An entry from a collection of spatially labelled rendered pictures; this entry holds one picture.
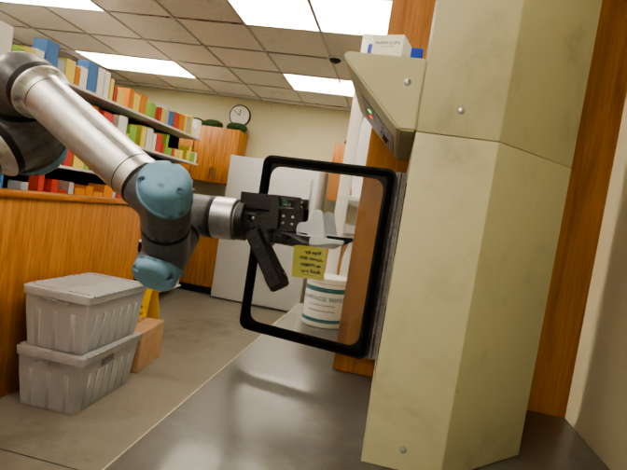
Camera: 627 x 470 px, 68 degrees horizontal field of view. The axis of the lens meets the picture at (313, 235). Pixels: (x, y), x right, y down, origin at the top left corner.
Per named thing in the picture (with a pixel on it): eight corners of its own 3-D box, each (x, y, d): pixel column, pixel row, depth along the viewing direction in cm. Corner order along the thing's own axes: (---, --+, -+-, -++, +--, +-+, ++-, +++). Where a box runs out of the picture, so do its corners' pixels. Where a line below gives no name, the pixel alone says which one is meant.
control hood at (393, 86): (408, 161, 96) (416, 113, 95) (415, 131, 64) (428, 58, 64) (353, 154, 98) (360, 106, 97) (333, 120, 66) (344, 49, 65)
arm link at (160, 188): (20, 14, 81) (215, 174, 67) (34, 70, 89) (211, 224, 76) (-52, 29, 74) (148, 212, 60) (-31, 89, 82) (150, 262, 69)
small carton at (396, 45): (405, 83, 77) (411, 47, 77) (397, 74, 72) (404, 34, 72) (376, 82, 79) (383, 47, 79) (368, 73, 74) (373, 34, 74)
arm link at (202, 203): (155, 242, 86) (174, 211, 92) (212, 250, 84) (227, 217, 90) (142, 212, 80) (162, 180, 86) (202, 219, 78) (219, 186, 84)
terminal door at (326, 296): (367, 361, 97) (398, 169, 95) (238, 327, 107) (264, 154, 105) (368, 360, 98) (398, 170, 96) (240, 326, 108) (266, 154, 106)
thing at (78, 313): (144, 333, 303) (151, 283, 301) (83, 359, 243) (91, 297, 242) (86, 320, 310) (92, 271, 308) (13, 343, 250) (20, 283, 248)
